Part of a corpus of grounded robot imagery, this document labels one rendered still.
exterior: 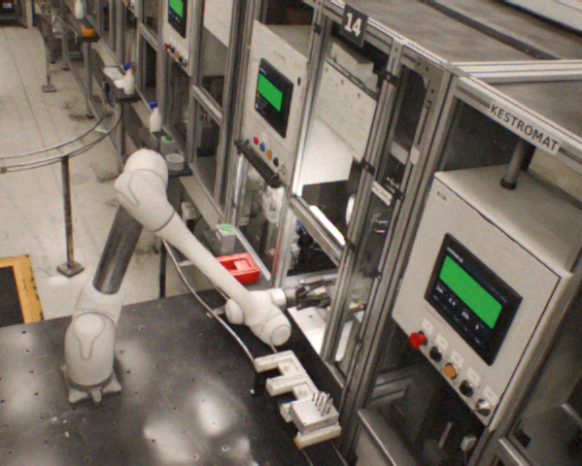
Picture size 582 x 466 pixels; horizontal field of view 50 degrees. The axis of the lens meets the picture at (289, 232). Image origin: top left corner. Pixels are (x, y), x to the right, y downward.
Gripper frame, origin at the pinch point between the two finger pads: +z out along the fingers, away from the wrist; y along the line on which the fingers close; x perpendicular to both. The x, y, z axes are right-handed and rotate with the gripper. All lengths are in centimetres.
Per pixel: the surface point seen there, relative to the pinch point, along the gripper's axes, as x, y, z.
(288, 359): -14.6, -15.3, -23.3
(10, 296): 151, -98, -107
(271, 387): -25.1, -14.0, -34.8
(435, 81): -38, 96, -9
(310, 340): -11.6, -11.9, -13.3
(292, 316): 2.2, -11.9, -13.5
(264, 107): 41, 56, -14
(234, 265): 33.4, -8.3, -24.8
